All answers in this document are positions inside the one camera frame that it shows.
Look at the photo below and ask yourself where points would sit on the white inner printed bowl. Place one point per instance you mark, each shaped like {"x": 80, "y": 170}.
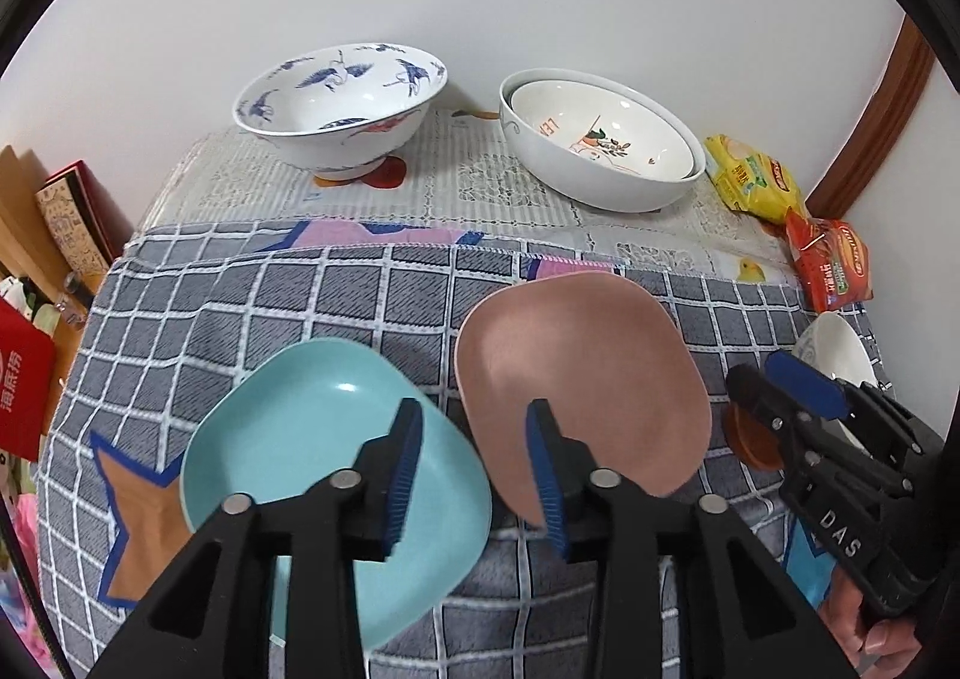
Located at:
{"x": 606, "y": 128}

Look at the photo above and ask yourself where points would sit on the large white bowl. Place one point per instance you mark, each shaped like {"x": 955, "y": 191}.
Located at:
{"x": 579, "y": 178}

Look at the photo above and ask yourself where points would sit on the yellow snack bag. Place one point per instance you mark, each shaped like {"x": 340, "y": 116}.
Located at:
{"x": 751, "y": 182}

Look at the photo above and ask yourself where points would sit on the pink square plate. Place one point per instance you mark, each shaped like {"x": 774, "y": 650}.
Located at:
{"x": 611, "y": 363}

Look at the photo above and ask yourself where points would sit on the blue crane patterned bowl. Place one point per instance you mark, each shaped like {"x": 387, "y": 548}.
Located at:
{"x": 339, "y": 111}

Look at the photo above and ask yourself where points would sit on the red patterned gift box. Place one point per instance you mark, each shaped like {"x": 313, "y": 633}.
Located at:
{"x": 70, "y": 203}

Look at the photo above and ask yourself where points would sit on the white shallow bowl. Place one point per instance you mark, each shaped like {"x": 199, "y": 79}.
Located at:
{"x": 831, "y": 346}

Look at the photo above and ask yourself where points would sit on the person's right hand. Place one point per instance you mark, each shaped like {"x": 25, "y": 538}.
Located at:
{"x": 891, "y": 643}

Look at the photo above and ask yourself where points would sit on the small brown bowl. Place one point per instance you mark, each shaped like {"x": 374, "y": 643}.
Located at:
{"x": 752, "y": 442}

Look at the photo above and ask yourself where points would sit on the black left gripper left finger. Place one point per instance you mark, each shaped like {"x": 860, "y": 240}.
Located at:
{"x": 209, "y": 613}

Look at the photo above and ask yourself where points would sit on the orange snack bag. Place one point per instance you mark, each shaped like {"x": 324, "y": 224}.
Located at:
{"x": 833, "y": 263}

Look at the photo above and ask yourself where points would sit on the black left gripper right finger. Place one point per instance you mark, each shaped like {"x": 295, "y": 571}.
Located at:
{"x": 740, "y": 615}

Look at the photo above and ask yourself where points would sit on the brown wooden door frame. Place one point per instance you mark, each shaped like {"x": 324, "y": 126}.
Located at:
{"x": 879, "y": 127}

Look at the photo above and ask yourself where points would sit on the red paper bag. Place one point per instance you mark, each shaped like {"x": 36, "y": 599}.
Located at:
{"x": 25, "y": 375}

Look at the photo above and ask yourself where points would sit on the white patterned table cover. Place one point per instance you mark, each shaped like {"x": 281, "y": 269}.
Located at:
{"x": 460, "y": 174}

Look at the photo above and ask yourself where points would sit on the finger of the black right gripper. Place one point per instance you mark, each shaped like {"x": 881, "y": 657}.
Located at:
{"x": 765, "y": 402}
{"x": 858, "y": 409}

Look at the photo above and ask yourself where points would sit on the grey checked tablecloth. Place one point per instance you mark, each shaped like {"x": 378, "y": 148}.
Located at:
{"x": 188, "y": 313}

